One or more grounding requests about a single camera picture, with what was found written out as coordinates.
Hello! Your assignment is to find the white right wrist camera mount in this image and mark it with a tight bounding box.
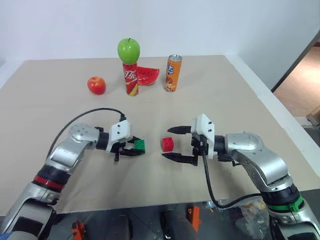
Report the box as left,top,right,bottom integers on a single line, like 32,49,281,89
190,113,216,160

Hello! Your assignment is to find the orange clamp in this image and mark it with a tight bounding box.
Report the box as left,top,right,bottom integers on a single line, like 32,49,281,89
70,220,88,239
187,205,203,233

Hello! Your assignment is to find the red soda can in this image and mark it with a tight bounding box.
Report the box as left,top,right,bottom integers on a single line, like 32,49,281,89
121,61,140,97

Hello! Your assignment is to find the dark rounded shape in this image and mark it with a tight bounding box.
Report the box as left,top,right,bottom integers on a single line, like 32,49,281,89
159,209,199,240

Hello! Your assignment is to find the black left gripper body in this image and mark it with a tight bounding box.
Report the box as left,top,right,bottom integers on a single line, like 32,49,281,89
113,136,137,162

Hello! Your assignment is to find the green apple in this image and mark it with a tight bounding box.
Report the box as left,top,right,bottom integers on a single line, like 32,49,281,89
117,37,141,64

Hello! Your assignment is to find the clear plastic bag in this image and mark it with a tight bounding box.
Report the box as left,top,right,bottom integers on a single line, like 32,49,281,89
234,199,273,240

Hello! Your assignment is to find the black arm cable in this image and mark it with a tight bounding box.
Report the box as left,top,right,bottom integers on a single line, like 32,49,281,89
46,107,127,160
201,149,263,209

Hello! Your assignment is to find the green toy brick cube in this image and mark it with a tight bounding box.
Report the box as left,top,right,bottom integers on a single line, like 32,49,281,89
133,138,147,154

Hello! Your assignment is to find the cardboard box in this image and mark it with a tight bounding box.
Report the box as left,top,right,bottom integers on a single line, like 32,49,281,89
305,104,320,131

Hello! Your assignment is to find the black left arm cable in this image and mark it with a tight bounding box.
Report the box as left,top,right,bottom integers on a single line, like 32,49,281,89
46,107,127,160

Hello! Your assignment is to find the red apple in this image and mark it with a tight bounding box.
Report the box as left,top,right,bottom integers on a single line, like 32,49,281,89
86,76,107,96

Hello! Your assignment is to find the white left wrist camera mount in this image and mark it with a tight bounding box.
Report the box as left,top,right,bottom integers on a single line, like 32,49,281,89
105,119,133,154

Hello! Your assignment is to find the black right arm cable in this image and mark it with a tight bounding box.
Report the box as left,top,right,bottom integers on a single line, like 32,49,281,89
201,149,263,209

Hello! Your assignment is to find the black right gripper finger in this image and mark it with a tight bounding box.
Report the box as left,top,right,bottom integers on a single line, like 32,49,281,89
161,152,196,166
166,125,193,135

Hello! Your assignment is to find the red toy brick cube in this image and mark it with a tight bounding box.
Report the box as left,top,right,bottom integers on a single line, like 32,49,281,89
160,136,175,153

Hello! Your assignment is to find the watermelon slice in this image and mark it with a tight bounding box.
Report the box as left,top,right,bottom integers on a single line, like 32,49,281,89
136,65,161,87

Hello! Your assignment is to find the orange drink can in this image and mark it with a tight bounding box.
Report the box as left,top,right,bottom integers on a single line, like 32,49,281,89
164,54,183,93

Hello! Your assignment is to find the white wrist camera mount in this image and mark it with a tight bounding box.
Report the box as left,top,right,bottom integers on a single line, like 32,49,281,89
190,113,216,160
105,119,133,154

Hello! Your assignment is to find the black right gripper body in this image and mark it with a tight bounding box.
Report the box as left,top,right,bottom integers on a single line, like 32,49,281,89
190,132,209,167

